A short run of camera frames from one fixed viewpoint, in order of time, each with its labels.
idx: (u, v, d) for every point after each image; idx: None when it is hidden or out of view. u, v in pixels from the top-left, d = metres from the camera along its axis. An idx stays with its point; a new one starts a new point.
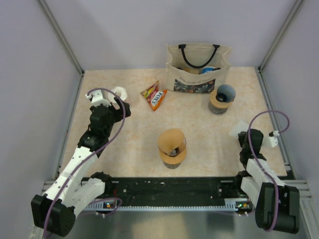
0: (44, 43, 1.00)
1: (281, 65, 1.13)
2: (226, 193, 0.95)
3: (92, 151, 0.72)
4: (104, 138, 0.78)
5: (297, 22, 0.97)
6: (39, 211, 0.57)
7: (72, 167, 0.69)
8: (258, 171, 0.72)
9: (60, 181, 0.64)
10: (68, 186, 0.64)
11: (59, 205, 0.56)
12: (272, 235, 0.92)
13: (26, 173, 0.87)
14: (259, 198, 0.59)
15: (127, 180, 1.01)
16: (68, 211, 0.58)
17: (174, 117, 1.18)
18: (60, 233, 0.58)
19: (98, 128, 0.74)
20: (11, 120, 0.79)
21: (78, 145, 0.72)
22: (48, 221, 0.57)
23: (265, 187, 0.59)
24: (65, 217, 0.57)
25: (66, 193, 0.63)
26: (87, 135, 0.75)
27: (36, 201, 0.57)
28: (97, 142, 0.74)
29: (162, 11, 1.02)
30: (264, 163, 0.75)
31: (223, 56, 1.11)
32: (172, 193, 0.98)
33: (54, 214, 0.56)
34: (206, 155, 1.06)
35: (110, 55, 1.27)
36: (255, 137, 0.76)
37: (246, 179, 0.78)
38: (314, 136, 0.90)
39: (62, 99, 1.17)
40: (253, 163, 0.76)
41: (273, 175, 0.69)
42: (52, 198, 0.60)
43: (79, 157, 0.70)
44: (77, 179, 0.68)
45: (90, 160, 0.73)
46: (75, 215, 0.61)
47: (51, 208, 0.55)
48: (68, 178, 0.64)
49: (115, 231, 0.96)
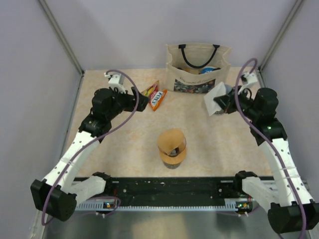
0: (44, 42, 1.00)
1: (281, 65, 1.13)
2: (226, 193, 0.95)
3: (93, 136, 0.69)
4: (108, 124, 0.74)
5: (297, 22, 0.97)
6: (39, 197, 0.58)
7: (73, 153, 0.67)
8: (279, 172, 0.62)
9: (60, 168, 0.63)
10: (67, 173, 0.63)
11: (59, 191, 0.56)
12: (273, 235, 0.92)
13: (26, 173, 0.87)
14: (280, 213, 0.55)
15: (127, 181, 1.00)
16: (68, 197, 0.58)
17: (174, 117, 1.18)
18: (60, 218, 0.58)
19: (100, 112, 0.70)
20: (12, 121, 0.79)
21: (79, 130, 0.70)
22: (48, 205, 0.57)
23: (291, 214, 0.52)
24: (64, 203, 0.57)
25: (66, 179, 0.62)
26: (89, 119, 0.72)
27: (35, 185, 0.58)
28: (99, 127, 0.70)
29: (161, 11, 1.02)
30: (285, 155, 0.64)
31: (223, 56, 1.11)
32: (172, 193, 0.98)
33: (53, 199, 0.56)
34: (205, 155, 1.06)
35: (110, 55, 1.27)
36: (270, 102, 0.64)
37: (246, 181, 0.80)
38: (314, 136, 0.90)
39: (61, 99, 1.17)
40: (272, 152, 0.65)
41: (298, 180, 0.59)
42: (51, 183, 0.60)
43: (79, 143, 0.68)
44: (77, 166, 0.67)
45: (92, 146, 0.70)
46: (75, 201, 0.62)
47: (50, 193, 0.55)
48: (68, 164, 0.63)
49: (115, 231, 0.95)
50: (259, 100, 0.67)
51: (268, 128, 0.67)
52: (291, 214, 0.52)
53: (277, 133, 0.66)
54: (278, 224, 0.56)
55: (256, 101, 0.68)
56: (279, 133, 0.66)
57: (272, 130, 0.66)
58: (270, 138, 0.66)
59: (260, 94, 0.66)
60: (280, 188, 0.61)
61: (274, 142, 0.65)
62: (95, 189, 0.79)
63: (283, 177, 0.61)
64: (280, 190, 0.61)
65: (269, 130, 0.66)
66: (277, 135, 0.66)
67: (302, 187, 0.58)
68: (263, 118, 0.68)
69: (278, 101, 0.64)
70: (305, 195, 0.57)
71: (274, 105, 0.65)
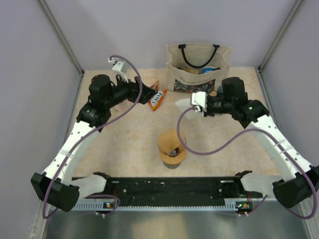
0: (44, 42, 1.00)
1: (281, 65, 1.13)
2: (226, 193, 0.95)
3: (92, 125, 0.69)
4: (106, 112, 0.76)
5: (297, 22, 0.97)
6: (40, 189, 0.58)
7: (72, 144, 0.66)
8: (274, 148, 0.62)
9: (59, 160, 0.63)
10: (67, 165, 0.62)
11: (59, 184, 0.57)
12: (272, 235, 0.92)
13: (26, 173, 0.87)
14: (288, 188, 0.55)
15: (127, 181, 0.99)
16: (68, 189, 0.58)
17: (174, 117, 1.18)
18: (63, 208, 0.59)
19: (98, 100, 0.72)
20: (11, 121, 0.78)
21: (78, 120, 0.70)
22: (50, 196, 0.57)
23: (298, 186, 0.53)
24: (65, 195, 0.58)
25: (65, 173, 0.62)
26: (87, 109, 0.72)
27: (36, 179, 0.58)
28: (97, 116, 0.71)
29: (161, 11, 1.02)
30: (274, 131, 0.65)
31: (223, 56, 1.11)
32: (172, 193, 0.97)
33: (54, 192, 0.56)
34: (206, 155, 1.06)
35: (110, 55, 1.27)
36: (237, 84, 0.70)
37: (245, 179, 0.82)
38: (314, 136, 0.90)
39: (61, 98, 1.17)
40: (263, 134, 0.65)
41: (293, 151, 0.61)
42: (51, 177, 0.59)
43: (78, 133, 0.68)
44: (77, 157, 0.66)
45: (91, 136, 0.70)
46: (78, 192, 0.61)
47: (50, 187, 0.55)
48: (66, 156, 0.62)
49: (115, 232, 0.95)
50: (226, 87, 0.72)
51: (249, 109, 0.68)
52: (298, 185, 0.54)
53: (259, 111, 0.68)
54: (288, 199, 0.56)
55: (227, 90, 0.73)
56: (261, 110, 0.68)
57: (253, 109, 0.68)
58: (254, 118, 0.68)
59: (226, 82, 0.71)
60: (279, 164, 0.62)
61: (259, 121, 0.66)
62: (96, 188, 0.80)
63: (278, 152, 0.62)
64: (279, 165, 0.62)
65: (250, 111, 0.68)
66: (260, 113, 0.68)
67: (299, 157, 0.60)
68: (239, 102, 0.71)
69: (241, 81, 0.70)
70: (304, 164, 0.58)
71: (240, 86, 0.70)
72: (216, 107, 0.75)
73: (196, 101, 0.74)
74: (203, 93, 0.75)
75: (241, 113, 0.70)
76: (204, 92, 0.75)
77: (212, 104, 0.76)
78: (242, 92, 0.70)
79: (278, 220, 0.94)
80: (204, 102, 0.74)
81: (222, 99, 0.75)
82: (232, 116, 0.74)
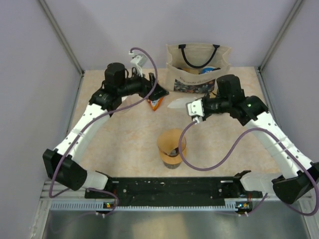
0: (44, 42, 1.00)
1: (281, 66, 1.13)
2: (226, 193, 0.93)
3: (104, 109, 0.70)
4: (118, 98, 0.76)
5: (297, 22, 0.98)
6: (50, 166, 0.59)
7: (83, 123, 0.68)
8: (275, 147, 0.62)
9: (71, 138, 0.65)
10: (78, 143, 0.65)
11: (69, 161, 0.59)
12: (272, 235, 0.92)
13: (26, 173, 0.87)
14: (290, 186, 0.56)
15: (127, 181, 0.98)
16: (77, 167, 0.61)
17: (174, 117, 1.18)
18: (71, 186, 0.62)
19: (112, 84, 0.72)
20: (11, 121, 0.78)
21: (89, 103, 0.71)
22: (59, 174, 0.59)
23: (301, 184, 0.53)
24: (74, 173, 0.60)
25: (76, 150, 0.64)
26: (100, 93, 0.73)
27: (47, 155, 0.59)
28: (109, 100, 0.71)
29: (162, 11, 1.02)
30: (274, 128, 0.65)
31: (223, 56, 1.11)
32: (172, 193, 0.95)
33: (65, 169, 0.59)
34: (206, 155, 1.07)
35: (110, 55, 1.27)
36: (232, 81, 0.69)
37: (244, 178, 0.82)
38: (313, 136, 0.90)
39: (62, 98, 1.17)
40: (264, 133, 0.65)
41: (293, 149, 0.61)
42: (63, 153, 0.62)
43: (89, 115, 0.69)
44: (87, 137, 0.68)
45: (102, 119, 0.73)
46: (84, 172, 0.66)
47: (61, 163, 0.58)
48: (78, 134, 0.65)
49: (115, 232, 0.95)
50: (222, 85, 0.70)
51: (249, 106, 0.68)
52: (301, 183, 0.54)
53: (258, 108, 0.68)
54: (290, 196, 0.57)
55: (222, 89, 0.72)
56: (260, 106, 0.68)
57: (252, 106, 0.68)
58: (254, 115, 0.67)
59: (221, 80, 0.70)
60: (280, 162, 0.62)
61: (259, 119, 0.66)
62: (97, 184, 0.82)
63: (279, 150, 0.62)
64: (280, 163, 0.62)
65: (250, 108, 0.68)
66: (259, 110, 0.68)
67: (300, 154, 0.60)
68: (236, 100, 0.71)
69: (236, 76, 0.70)
70: (305, 161, 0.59)
71: (237, 83, 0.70)
72: (213, 108, 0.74)
73: (193, 111, 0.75)
74: (199, 101, 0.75)
75: (240, 110, 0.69)
76: (200, 101, 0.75)
77: (208, 106, 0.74)
78: (238, 89, 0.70)
79: (277, 219, 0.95)
80: (202, 111, 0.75)
81: (218, 99, 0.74)
82: (231, 114, 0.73)
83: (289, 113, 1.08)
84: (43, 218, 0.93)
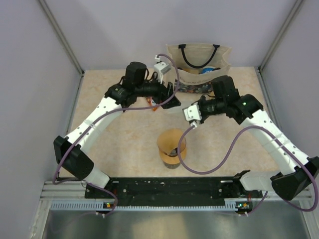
0: (44, 42, 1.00)
1: (280, 66, 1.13)
2: (226, 193, 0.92)
3: (118, 104, 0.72)
4: (133, 95, 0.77)
5: (297, 22, 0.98)
6: (60, 152, 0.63)
7: (96, 116, 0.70)
8: (272, 144, 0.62)
9: (82, 128, 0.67)
10: (88, 134, 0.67)
11: (77, 150, 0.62)
12: (272, 235, 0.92)
13: (26, 173, 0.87)
14: (288, 182, 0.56)
15: (127, 181, 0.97)
16: (84, 157, 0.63)
17: (174, 117, 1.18)
18: (76, 175, 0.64)
19: (131, 81, 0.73)
20: (11, 121, 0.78)
21: (105, 96, 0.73)
22: (67, 162, 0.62)
23: (299, 179, 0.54)
24: (80, 163, 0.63)
25: (85, 141, 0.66)
26: (116, 87, 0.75)
27: (58, 141, 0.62)
28: (124, 96, 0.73)
29: (162, 11, 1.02)
30: (270, 125, 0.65)
31: (223, 56, 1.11)
32: (172, 193, 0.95)
33: (72, 157, 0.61)
34: (206, 155, 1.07)
35: (110, 55, 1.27)
36: (226, 81, 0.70)
37: (243, 178, 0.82)
38: (313, 136, 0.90)
39: (61, 98, 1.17)
40: (260, 130, 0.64)
41: (290, 145, 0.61)
42: (73, 142, 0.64)
43: (103, 108, 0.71)
44: (98, 129, 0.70)
45: (115, 114, 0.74)
46: (91, 163, 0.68)
47: (70, 151, 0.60)
48: (89, 126, 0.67)
49: (115, 232, 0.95)
50: (216, 86, 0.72)
51: (244, 105, 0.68)
52: (298, 179, 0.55)
53: (253, 106, 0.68)
54: (288, 192, 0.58)
55: (216, 89, 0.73)
56: (255, 105, 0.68)
57: (247, 105, 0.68)
58: (249, 113, 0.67)
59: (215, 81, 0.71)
60: (277, 158, 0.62)
61: (254, 117, 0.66)
62: (99, 180, 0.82)
63: (276, 146, 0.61)
64: (277, 159, 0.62)
65: (245, 106, 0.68)
66: (254, 108, 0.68)
67: (296, 150, 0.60)
68: (230, 99, 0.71)
69: (230, 77, 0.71)
70: (302, 156, 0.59)
71: (231, 83, 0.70)
72: (209, 111, 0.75)
73: (190, 116, 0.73)
74: (195, 106, 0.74)
75: (237, 109, 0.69)
76: (196, 106, 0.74)
77: (204, 108, 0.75)
78: (232, 89, 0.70)
79: (277, 219, 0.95)
80: (199, 115, 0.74)
81: (214, 101, 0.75)
82: (228, 114, 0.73)
83: (289, 113, 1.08)
84: (43, 217, 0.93)
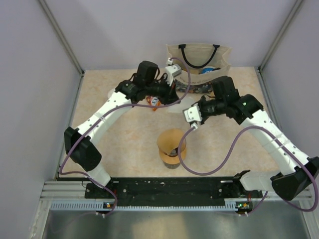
0: (44, 42, 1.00)
1: (281, 65, 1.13)
2: (226, 193, 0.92)
3: (128, 98, 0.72)
4: (143, 92, 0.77)
5: (297, 22, 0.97)
6: (70, 142, 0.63)
7: (106, 109, 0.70)
8: (272, 144, 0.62)
9: (92, 120, 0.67)
10: (97, 126, 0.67)
11: (86, 141, 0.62)
12: (272, 234, 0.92)
13: (26, 173, 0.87)
14: (288, 182, 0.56)
15: (127, 181, 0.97)
16: (93, 149, 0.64)
17: (174, 117, 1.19)
18: (84, 166, 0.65)
19: (142, 78, 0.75)
20: (11, 121, 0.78)
21: (115, 90, 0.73)
22: (76, 153, 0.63)
23: (299, 179, 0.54)
24: (89, 155, 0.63)
25: (95, 133, 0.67)
26: (127, 83, 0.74)
27: (69, 132, 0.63)
28: (134, 91, 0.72)
29: (162, 12, 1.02)
30: (271, 126, 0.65)
31: (223, 56, 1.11)
32: (172, 193, 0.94)
33: (81, 148, 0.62)
34: (206, 155, 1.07)
35: (110, 55, 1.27)
36: (225, 81, 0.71)
37: (244, 178, 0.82)
38: (314, 136, 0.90)
39: (61, 98, 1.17)
40: (260, 130, 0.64)
41: (290, 145, 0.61)
42: (82, 133, 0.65)
43: (114, 102, 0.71)
44: (107, 123, 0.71)
45: (125, 108, 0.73)
46: (100, 155, 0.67)
47: (79, 142, 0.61)
48: (99, 118, 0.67)
49: (115, 231, 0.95)
50: (216, 87, 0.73)
51: (244, 105, 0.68)
52: (299, 178, 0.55)
53: (253, 106, 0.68)
54: (288, 192, 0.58)
55: (216, 90, 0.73)
56: (255, 104, 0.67)
57: (247, 105, 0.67)
58: (249, 113, 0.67)
59: (216, 81, 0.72)
60: (277, 158, 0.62)
61: (255, 117, 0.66)
62: (100, 179, 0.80)
63: (276, 147, 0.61)
64: (278, 159, 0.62)
65: (245, 106, 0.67)
66: (254, 108, 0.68)
67: (296, 150, 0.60)
68: (230, 99, 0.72)
69: (229, 78, 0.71)
70: (302, 156, 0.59)
71: (230, 83, 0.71)
72: (209, 111, 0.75)
73: (191, 117, 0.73)
74: (195, 107, 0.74)
75: (236, 109, 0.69)
76: (196, 107, 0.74)
77: (205, 109, 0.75)
78: (232, 89, 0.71)
79: (277, 219, 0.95)
80: (199, 116, 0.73)
81: (214, 101, 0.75)
82: (228, 114, 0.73)
83: (289, 112, 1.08)
84: (43, 217, 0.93)
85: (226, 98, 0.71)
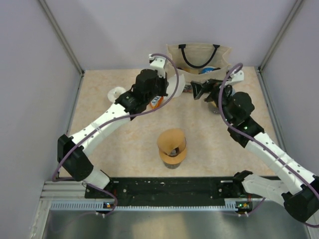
0: (44, 42, 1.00)
1: (280, 66, 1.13)
2: (226, 193, 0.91)
3: (127, 111, 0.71)
4: (144, 104, 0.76)
5: (297, 22, 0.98)
6: (63, 151, 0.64)
7: (104, 120, 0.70)
8: (275, 164, 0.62)
9: (88, 130, 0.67)
10: (93, 137, 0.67)
11: (79, 151, 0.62)
12: (272, 235, 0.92)
13: (25, 173, 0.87)
14: (299, 203, 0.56)
15: (127, 181, 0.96)
16: (85, 160, 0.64)
17: (174, 117, 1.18)
18: (75, 177, 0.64)
19: (140, 90, 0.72)
20: (11, 121, 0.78)
21: (115, 102, 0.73)
22: (67, 163, 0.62)
23: (307, 199, 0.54)
24: (81, 165, 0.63)
25: (89, 143, 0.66)
26: (127, 95, 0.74)
27: (62, 139, 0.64)
28: (134, 104, 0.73)
29: (162, 11, 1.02)
30: (272, 146, 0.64)
31: (223, 56, 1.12)
32: (172, 193, 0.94)
33: (73, 158, 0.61)
34: (206, 155, 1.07)
35: (110, 55, 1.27)
36: (247, 110, 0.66)
37: (247, 181, 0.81)
38: (314, 135, 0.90)
39: (62, 98, 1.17)
40: (261, 149, 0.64)
41: (294, 164, 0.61)
42: (76, 142, 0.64)
43: (112, 113, 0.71)
44: (103, 134, 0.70)
45: (123, 121, 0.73)
46: (91, 167, 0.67)
47: (71, 151, 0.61)
48: (95, 129, 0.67)
49: (115, 232, 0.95)
50: (237, 110, 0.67)
51: (245, 129, 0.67)
52: (306, 197, 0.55)
53: (254, 130, 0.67)
54: (300, 213, 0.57)
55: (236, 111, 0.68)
56: (256, 128, 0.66)
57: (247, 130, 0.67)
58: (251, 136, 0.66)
59: (238, 104, 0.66)
60: (282, 177, 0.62)
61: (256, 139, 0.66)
62: (98, 181, 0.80)
63: (280, 166, 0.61)
64: (284, 179, 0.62)
65: (246, 130, 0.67)
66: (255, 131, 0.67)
67: (301, 169, 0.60)
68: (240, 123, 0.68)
69: (252, 106, 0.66)
70: (307, 175, 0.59)
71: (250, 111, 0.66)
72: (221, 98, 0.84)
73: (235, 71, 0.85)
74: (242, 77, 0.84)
75: (239, 133, 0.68)
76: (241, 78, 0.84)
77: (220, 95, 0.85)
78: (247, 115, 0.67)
79: (277, 219, 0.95)
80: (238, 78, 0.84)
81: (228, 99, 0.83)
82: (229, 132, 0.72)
83: (289, 112, 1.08)
84: (43, 217, 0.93)
85: (236, 121, 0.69)
